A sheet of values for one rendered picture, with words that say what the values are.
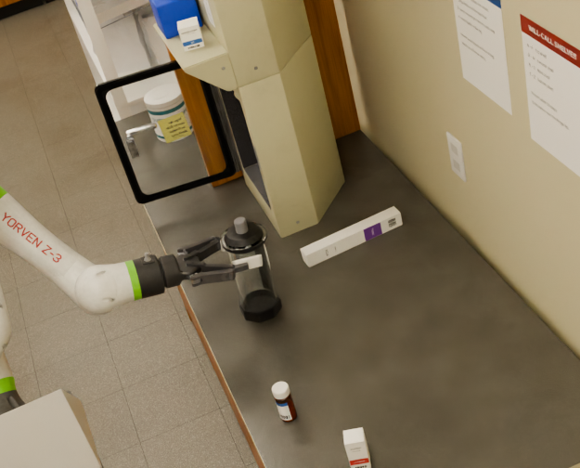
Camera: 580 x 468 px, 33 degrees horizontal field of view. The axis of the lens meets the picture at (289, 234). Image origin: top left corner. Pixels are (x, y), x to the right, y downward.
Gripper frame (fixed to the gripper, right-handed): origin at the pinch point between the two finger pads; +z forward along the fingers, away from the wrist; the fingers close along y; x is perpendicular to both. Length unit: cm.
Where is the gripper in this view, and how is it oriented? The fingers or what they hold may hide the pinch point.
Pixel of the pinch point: (245, 252)
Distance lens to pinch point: 232.5
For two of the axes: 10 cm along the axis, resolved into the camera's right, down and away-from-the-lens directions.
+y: -3.4, -5.0, 8.0
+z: 9.4, -2.4, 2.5
